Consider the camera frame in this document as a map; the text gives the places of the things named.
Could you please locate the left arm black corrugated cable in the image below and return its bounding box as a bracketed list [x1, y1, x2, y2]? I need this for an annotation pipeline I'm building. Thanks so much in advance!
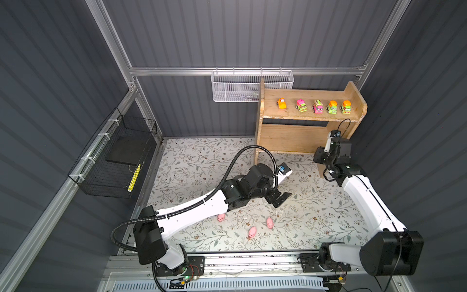
[110, 145, 278, 253]

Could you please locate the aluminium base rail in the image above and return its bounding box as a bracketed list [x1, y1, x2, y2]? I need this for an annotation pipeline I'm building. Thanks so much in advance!
[105, 250, 402, 279]

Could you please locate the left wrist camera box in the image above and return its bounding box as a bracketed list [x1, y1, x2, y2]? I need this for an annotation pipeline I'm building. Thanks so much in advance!
[277, 163, 293, 185]

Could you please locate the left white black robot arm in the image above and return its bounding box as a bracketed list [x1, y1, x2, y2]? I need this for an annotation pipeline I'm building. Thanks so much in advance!
[133, 163, 293, 270]

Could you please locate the orange toy car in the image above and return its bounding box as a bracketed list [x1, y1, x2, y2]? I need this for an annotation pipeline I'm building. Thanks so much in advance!
[277, 98, 287, 110]

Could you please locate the white perforated cable tray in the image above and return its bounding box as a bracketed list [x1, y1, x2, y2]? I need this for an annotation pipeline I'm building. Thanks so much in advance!
[109, 276, 329, 292]

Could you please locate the white wire mesh basket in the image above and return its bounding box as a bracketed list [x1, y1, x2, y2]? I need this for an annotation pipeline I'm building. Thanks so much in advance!
[210, 70, 294, 103]

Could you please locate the wooden two-tier shelf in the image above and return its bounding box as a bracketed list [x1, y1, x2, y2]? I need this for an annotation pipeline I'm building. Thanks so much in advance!
[254, 78, 368, 178]

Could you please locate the floral patterned table mat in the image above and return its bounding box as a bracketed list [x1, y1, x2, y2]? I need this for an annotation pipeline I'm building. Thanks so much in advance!
[148, 137, 369, 252]

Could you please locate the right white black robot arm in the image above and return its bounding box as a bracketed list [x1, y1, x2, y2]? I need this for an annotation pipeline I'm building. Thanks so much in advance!
[314, 136, 424, 276]

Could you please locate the pink green striped toy truck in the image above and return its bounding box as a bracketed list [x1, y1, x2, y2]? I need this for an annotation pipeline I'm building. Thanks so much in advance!
[313, 100, 323, 114]

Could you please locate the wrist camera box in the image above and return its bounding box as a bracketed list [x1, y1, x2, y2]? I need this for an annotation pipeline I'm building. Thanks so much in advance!
[324, 130, 341, 153]
[277, 163, 293, 185]

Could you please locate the black wire mesh basket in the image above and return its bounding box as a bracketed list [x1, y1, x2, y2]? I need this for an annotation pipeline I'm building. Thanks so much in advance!
[68, 109, 158, 199]

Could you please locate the pink toy pig left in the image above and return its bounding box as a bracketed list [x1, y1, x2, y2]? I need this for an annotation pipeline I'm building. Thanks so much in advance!
[217, 214, 226, 222]

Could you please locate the pink toy pig bottom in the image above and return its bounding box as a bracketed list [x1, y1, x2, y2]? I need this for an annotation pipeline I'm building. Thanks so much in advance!
[247, 226, 257, 240]

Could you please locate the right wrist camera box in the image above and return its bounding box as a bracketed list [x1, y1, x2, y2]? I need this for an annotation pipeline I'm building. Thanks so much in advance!
[324, 130, 341, 153]

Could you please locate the orange green mixer toy truck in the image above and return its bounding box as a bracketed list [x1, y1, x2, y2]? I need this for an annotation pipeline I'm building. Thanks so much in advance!
[327, 100, 338, 114]

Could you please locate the pink toy pig middle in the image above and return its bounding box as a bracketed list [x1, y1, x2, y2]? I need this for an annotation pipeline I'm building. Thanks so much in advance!
[266, 217, 274, 229]

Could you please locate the pink toy pig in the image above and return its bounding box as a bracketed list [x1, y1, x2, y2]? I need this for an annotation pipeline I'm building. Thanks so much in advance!
[217, 214, 226, 222]
[247, 226, 257, 240]
[266, 217, 274, 229]

